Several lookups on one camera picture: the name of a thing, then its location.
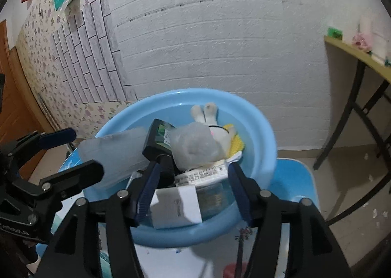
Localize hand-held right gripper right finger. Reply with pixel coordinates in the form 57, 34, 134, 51
228, 162, 349, 278

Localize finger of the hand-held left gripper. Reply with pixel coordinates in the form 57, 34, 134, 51
1, 128, 77, 169
20, 159, 105, 203

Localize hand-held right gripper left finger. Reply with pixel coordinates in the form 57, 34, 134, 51
38, 162, 161, 278

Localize cream tissue pack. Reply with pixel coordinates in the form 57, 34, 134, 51
150, 186, 204, 230

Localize black box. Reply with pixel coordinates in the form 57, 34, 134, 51
142, 118, 176, 188

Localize clear pack with printed label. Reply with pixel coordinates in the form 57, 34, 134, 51
174, 163, 233, 187

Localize frosted plastic storage box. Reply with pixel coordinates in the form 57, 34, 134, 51
79, 128, 153, 190

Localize clear bag with silver item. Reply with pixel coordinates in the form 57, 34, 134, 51
169, 123, 227, 171

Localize blue plastic basin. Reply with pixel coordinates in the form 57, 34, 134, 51
83, 89, 278, 248

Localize yellow mesh toy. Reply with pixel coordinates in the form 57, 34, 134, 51
190, 102, 245, 156

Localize wooden door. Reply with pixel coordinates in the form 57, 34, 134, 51
0, 20, 46, 181

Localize red round object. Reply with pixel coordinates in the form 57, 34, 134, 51
223, 263, 254, 278

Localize wooden side table black legs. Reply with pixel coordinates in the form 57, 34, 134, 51
313, 36, 391, 226

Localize small green box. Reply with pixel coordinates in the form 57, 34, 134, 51
327, 27, 343, 41

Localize pink flower ornament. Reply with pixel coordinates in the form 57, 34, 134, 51
352, 32, 371, 52

